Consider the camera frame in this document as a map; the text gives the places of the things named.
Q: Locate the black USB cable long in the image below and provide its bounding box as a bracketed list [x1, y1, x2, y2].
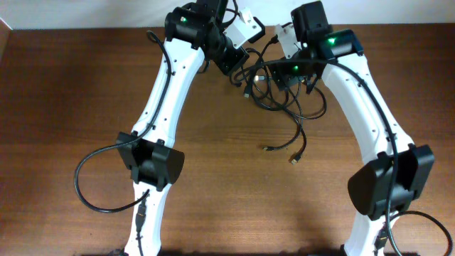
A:
[248, 33, 309, 166]

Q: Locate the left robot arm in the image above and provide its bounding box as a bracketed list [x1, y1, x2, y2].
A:
[117, 1, 264, 256]

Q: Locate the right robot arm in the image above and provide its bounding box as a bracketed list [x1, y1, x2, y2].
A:
[270, 1, 434, 255]

